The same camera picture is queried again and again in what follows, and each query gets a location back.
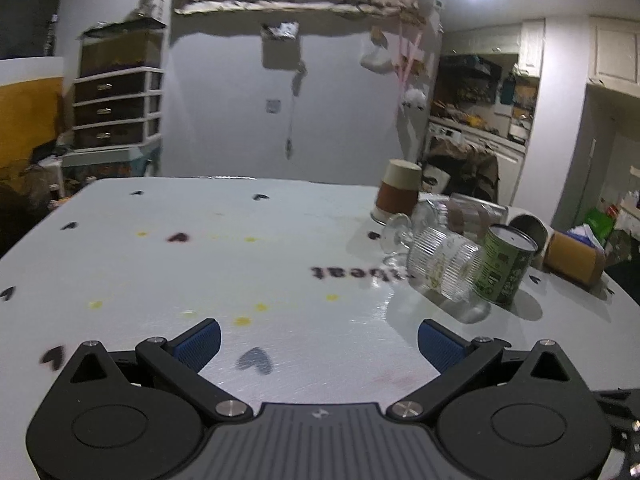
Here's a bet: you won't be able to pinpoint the white plush toy hanging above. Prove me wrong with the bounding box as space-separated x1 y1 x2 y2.
400 87 427 110

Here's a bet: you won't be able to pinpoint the clear glass cup lying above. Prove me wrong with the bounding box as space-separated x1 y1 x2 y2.
411 194 508 240

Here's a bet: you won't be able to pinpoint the white drawer cabinet dark drawers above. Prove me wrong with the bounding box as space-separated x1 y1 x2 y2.
73 66 164 150

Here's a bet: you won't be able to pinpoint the clear ribbed stemmed glass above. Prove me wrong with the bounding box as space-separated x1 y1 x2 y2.
380 214 482 302

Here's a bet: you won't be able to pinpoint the white kitchen counter appliance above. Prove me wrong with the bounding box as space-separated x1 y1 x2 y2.
428 120 464 143

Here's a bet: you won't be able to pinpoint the white upper kitchen cabinet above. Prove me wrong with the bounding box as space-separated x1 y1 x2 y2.
516 20 546 78

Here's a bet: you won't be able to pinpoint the green plastic bag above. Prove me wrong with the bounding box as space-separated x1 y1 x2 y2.
584 206 620 246

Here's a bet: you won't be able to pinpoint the wall-mounted small shelf box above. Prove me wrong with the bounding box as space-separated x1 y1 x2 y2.
260 22 299 42

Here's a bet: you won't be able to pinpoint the white plastic bag hanging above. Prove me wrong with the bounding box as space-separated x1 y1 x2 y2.
359 40 394 74

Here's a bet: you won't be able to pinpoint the brown cardboard cup lying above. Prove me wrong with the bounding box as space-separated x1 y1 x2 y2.
544 231 605 288

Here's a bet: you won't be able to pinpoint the green tin can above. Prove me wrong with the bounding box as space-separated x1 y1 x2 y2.
473 224 538 307

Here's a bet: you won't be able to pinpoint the glass terrarium tank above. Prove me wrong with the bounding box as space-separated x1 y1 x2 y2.
78 16 166 77

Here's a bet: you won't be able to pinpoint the brown paper cup upside down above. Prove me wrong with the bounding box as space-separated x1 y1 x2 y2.
371 158 422 223

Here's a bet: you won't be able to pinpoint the wall socket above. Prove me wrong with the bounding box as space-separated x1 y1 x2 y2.
266 99 281 114

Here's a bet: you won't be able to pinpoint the chair with draped cloth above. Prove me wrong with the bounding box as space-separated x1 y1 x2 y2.
421 136 500 204

